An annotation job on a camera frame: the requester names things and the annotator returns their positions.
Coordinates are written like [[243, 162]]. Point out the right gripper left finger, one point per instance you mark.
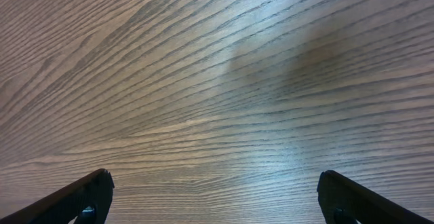
[[87, 200]]

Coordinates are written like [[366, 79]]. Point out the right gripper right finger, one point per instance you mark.
[[344, 201]]

